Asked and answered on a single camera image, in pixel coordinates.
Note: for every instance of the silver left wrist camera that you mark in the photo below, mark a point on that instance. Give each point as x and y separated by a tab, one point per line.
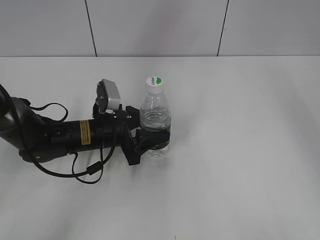
108	96

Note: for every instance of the white green bottle cap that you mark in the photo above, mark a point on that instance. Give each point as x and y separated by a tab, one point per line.
154	85

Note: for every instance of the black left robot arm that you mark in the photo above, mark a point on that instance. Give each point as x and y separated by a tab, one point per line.
45	138

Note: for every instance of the clear plastic water bottle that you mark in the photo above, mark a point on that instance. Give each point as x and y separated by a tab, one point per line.
155	113

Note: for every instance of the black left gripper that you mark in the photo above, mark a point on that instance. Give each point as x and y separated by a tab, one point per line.
114	129

